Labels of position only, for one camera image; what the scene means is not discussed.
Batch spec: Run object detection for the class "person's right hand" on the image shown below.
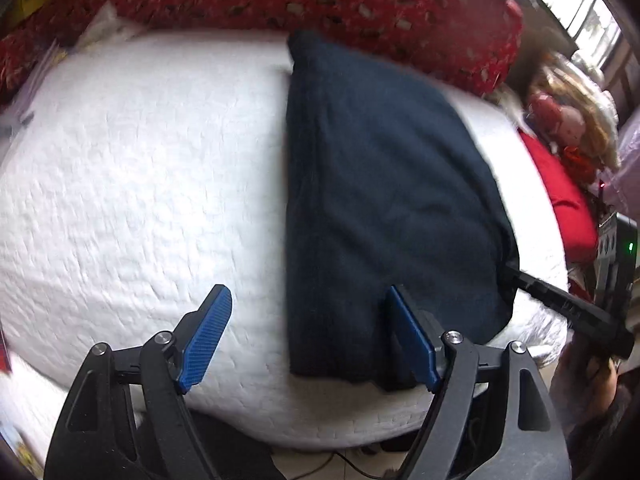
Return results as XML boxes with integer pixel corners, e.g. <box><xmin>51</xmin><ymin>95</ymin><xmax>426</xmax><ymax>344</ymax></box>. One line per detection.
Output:
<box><xmin>552</xmin><ymin>337</ymin><xmax>621</xmax><ymax>436</ymax></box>

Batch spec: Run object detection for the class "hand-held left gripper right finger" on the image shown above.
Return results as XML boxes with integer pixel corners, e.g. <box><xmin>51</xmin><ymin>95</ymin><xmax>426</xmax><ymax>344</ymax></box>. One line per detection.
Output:
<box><xmin>382</xmin><ymin>285</ymin><xmax>572</xmax><ymax>480</ymax></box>

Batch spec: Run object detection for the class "window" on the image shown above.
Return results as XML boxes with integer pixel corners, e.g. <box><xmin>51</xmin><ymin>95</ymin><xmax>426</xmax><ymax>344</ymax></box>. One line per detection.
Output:
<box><xmin>510</xmin><ymin>0</ymin><xmax>626</xmax><ymax>61</ymax></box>

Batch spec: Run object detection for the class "black cable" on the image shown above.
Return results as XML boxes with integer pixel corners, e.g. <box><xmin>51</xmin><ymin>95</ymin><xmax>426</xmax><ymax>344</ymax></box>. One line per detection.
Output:
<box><xmin>320</xmin><ymin>447</ymin><xmax>401</xmax><ymax>480</ymax></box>

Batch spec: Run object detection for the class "white cloth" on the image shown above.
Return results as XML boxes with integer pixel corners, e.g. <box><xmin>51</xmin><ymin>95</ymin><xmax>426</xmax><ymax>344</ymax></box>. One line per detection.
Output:
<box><xmin>75</xmin><ymin>0</ymin><xmax>146</xmax><ymax>46</ymax></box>

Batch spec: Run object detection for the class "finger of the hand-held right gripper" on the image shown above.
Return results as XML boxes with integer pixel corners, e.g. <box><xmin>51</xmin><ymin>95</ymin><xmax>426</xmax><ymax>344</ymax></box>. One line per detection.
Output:
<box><xmin>502</xmin><ymin>260</ymin><xmax>635</xmax><ymax>361</ymax></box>

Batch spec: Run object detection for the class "grey duvet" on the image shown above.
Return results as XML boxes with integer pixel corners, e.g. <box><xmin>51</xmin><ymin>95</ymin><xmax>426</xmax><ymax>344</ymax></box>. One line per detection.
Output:
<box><xmin>490</xmin><ymin>0</ymin><xmax>581</xmax><ymax>56</ymax></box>

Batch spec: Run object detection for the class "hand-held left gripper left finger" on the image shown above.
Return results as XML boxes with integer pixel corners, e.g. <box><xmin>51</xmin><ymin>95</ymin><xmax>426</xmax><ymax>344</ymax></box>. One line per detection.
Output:
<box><xmin>44</xmin><ymin>284</ymin><xmax>233</xmax><ymax>480</ymax></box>

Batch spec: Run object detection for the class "red pillow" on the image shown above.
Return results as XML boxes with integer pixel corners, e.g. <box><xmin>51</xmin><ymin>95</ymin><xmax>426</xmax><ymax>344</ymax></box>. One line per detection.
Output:
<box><xmin>517</xmin><ymin>130</ymin><xmax>601</xmax><ymax>263</ymax></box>

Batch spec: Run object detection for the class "red penguin print blanket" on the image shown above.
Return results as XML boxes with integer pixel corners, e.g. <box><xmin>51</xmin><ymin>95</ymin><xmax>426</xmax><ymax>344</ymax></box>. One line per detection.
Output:
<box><xmin>0</xmin><ymin>0</ymin><xmax>526</xmax><ymax>98</ymax></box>

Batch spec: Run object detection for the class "blond doll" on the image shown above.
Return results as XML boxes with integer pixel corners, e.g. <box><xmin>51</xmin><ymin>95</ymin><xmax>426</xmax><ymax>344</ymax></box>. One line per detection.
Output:
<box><xmin>520</xmin><ymin>55</ymin><xmax>623</xmax><ymax>186</ymax></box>

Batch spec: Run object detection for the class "white quilted mattress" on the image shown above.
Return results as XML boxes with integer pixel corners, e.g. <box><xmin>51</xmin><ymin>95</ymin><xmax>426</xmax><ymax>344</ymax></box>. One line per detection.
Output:
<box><xmin>0</xmin><ymin>27</ymin><xmax>571</xmax><ymax>453</ymax></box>

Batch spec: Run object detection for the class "person's right forearm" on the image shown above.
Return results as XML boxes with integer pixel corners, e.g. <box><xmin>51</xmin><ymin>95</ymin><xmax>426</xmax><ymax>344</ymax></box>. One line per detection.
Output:
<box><xmin>567</xmin><ymin>380</ymin><xmax>640</xmax><ymax>480</ymax></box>

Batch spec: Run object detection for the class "dark navy garment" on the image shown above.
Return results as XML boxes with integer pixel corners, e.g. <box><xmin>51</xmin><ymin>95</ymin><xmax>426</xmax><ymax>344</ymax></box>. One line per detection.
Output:
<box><xmin>285</xmin><ymin>30</ymin><xmax>521</xmax><ymax>393</ymax></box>

